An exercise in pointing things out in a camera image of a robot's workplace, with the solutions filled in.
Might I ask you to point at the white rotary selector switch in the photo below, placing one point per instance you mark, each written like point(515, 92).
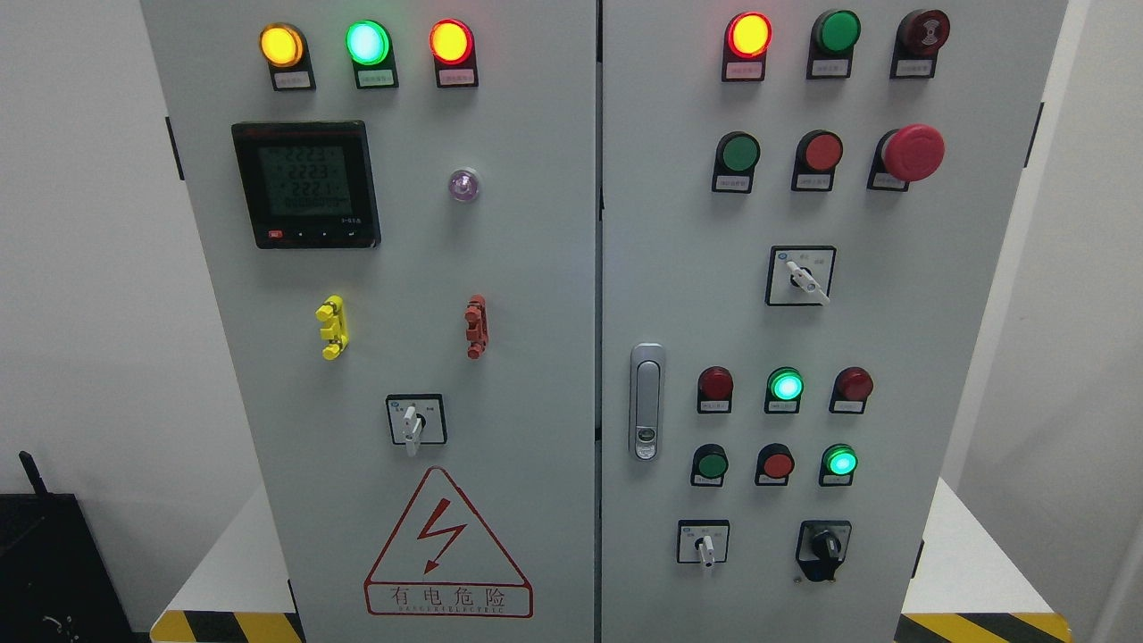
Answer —
point(703, 542)
point(800, 275)
point(416, 420)

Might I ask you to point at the yellow indicator light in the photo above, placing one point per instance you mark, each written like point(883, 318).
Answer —
point(285, 48)

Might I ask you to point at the red plastic terminal clip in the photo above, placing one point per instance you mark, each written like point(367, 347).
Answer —
point(476, 333)

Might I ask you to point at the dark red indicator light left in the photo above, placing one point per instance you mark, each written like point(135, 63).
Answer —
point(714, 391)

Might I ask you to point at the dark red indicator light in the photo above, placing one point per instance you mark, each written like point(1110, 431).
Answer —
point(714, 391)
point(851, 391)

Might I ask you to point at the grey electrical cabinet left door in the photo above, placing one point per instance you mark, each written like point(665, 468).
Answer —
point(520, 419)

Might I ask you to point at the grey electrical cabinet door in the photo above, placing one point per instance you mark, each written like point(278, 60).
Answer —
point(520, 419)
point(687, 268)

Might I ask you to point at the green lit indicator light middle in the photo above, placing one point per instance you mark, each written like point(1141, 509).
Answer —
point(783, 391)

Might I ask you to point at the green push button second row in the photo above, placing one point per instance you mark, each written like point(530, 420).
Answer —
point(735, 159)

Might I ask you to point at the yellow plastic terminal clip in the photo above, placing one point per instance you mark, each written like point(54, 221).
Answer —
point(332, 318)

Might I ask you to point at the red push button lower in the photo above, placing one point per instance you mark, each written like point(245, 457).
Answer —
point(774, 465)

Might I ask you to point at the grey electrical cabinet right door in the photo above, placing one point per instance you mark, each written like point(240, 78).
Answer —
point(687, 268)

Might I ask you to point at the red electric hazard warning sticker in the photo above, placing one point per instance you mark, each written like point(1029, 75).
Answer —
point(443, 560)

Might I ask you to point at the dark red indicator light right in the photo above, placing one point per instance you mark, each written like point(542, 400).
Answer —
point(851, 391)

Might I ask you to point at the black digital power meter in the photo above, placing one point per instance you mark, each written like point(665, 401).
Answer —
point(308, 184)

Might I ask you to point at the red push button second row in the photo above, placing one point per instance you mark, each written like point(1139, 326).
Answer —
point(817, 156)

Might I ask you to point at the green lit push button lower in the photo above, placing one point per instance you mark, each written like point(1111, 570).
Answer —
point(838, 465)

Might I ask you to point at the red indicator light top left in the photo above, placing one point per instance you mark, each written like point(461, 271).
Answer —
point(452, 46)

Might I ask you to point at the red lit indicator light right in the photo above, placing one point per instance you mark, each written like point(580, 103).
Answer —
point(747, 39)

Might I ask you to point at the green indicator light top left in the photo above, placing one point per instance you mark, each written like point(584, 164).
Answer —
point(371, 52)

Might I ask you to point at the green push button top right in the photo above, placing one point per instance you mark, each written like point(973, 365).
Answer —
point(833, 39)

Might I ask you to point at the red emergency stop mushroom button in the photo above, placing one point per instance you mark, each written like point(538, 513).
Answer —
point(904, 155)

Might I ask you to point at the dark red buzzer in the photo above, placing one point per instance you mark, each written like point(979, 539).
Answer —
point(920, 35)

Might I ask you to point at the white platform with hazard stripes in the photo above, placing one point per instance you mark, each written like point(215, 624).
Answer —
point(965, 588)

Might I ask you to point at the black box with antenna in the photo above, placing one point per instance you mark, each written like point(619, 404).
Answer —
point(54, 585)

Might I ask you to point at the silver door lock handle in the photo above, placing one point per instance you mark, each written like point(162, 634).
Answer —
point(646, 388)

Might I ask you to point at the black rotary knob switch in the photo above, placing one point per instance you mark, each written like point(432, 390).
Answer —
point(822, 548)

